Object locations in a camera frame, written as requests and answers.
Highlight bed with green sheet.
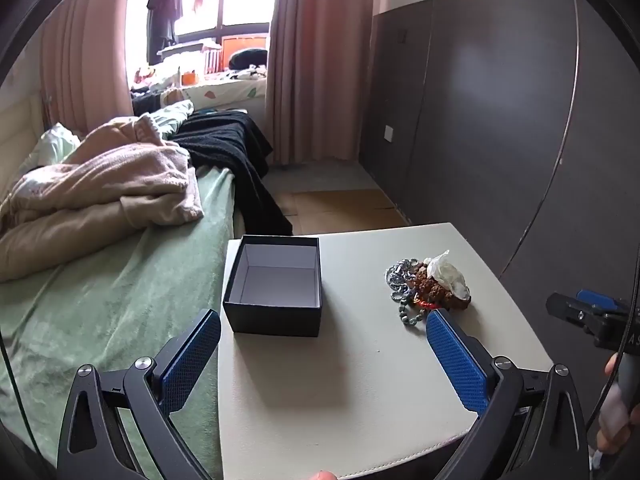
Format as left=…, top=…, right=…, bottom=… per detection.
left=0, top=95, right=296, bottom=480

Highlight person's right hand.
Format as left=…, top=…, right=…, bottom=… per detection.
left=592, top=351, right=638, bottom=461

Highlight dark hanging clothes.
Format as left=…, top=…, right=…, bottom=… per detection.
left=146, top=0, right=187, bottom=63

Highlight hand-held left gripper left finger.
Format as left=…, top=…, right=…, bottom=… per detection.
left=56, top=308, right=222, bottom=480

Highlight black cardboard box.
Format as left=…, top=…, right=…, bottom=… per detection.
left=222, top=234, right=322, bottom=338

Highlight pink curtain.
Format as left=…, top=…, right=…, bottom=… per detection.
left=37, top=0, right=138, bottom=136
left=263, top=0, right=383, bottom=166

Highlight beige fleece blanket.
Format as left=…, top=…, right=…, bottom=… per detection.
left=0, top=112, right=206, bottom=283

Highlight light green quilt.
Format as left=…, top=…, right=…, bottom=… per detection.
left=145, top=99, right=196, bottom=136

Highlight brown seed bead bracelet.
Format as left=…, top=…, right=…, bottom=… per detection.
left=409, top=259, right=472, bottom=311

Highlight green bead bracelet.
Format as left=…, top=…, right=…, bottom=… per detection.
left=397, top=292, right=432, bottom=327

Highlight black knitted blanket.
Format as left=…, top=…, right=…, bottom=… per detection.
left=172, top=110, right=296, bottom=236

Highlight beige padded headboard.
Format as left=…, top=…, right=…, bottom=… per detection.
left=0, top=92, right=43, bottom=201

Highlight silver blue bead bracelet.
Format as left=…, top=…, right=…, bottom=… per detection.
left=384, top=258, right=423, bottom=301

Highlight orange storage box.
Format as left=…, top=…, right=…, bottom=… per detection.
left=220, top=35, right=271, bottom=68

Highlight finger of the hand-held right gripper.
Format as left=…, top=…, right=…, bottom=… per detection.
left=546, top=293, right=608, bottom=333
left=576, top=288, right=623, bottom=311

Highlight leaf print windowsill cushion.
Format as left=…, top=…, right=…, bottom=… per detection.
left=132, top=72, right=268, bottom=113

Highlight flattened cardboard sheets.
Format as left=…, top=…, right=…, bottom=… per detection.
left=272, top=187, right=413, bottom=236

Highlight white plastic bag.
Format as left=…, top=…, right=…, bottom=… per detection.
left=425, top=250, right=471, bottom=301

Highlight dark grey wardrobe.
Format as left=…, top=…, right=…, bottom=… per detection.
left=361, top=0, right=640, bottom=321

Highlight light green pillow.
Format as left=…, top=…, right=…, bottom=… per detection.
left=37, top=122, right=83, bottom=166

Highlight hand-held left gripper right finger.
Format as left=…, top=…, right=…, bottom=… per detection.
left=425, top=308, right=591, bottom=480

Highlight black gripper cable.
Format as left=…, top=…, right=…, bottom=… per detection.
left=0, top=332, right=40, bottom=456
left=586, top=255, right=640, bottom=431

